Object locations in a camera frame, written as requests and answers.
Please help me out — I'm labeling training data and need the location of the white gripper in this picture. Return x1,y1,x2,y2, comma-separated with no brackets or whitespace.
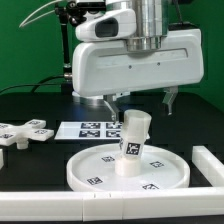
72,29,204,123

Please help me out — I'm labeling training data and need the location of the white round table top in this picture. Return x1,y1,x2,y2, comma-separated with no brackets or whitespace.
67,144,190,191

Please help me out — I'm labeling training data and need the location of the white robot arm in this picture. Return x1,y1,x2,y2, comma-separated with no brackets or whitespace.
72,0,204,122

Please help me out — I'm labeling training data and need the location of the white marker sheet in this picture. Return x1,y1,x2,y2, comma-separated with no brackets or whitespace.
55,122,122,140

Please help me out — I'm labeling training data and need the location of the white right fence bar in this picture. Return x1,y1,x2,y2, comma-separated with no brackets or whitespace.
192,146,224,187

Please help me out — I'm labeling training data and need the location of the white fence bar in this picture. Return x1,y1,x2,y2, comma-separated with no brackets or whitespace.
192,146,224,187
0,187,224,221

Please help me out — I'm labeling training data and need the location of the white cross-shaped table base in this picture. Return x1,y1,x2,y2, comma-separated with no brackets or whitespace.
0,119,54,150

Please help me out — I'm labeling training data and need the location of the white front fence bar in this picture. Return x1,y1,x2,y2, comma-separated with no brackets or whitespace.
0,187,224,221

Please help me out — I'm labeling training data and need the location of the white block at left edge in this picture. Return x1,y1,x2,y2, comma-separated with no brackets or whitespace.
0,149,4,170

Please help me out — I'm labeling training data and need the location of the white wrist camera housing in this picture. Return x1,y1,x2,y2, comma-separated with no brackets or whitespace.
75,9,137,42

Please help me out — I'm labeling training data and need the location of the black cable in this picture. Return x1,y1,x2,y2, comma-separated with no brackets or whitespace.
0,74,78,96

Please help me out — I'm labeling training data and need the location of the white cable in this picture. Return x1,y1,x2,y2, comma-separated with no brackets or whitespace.
18,0,68,29

